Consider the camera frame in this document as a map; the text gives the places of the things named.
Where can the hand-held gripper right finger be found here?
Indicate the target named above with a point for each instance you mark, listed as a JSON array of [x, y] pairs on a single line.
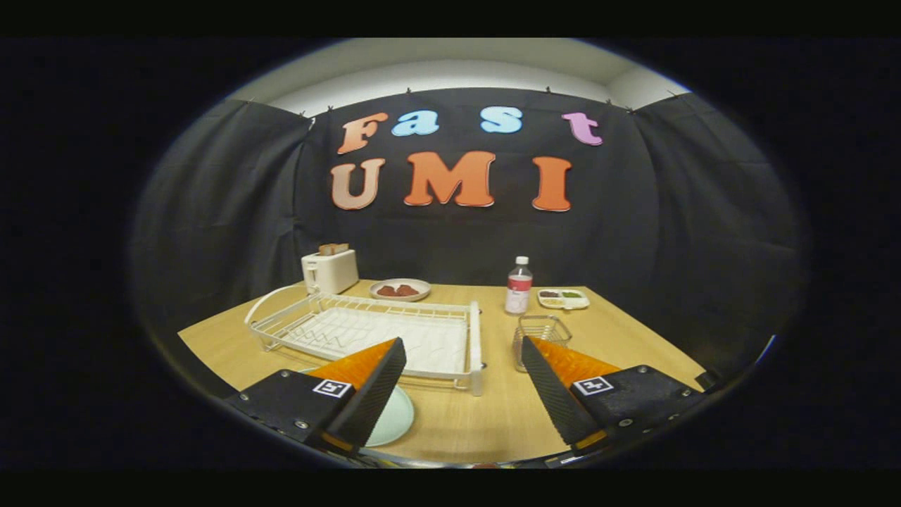
[[556, 394]]

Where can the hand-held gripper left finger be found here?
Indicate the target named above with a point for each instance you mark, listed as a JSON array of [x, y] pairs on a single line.
[[376, 384]]

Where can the mint green plate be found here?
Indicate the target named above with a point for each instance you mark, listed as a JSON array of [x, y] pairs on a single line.
[[394, 419]]

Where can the white dish rack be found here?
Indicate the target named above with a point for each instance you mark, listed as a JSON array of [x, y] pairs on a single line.
[[436, 345]]

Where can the small plate with red food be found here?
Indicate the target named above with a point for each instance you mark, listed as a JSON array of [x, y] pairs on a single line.
[[422, 285]]

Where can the red food piece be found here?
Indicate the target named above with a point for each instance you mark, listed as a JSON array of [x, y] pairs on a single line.
[[386, 290], [407, 289]]

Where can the white divided food tray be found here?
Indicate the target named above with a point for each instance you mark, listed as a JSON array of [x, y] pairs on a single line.
[[563, 300]]

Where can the clear bottle with red label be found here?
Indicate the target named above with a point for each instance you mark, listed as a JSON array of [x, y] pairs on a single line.
[[519, 289]]

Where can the white toaster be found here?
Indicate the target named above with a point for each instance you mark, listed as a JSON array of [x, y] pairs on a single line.
[[332, 273]]

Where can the black backdrop cloth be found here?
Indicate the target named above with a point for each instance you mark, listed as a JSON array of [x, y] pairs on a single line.
[[457, 239]]

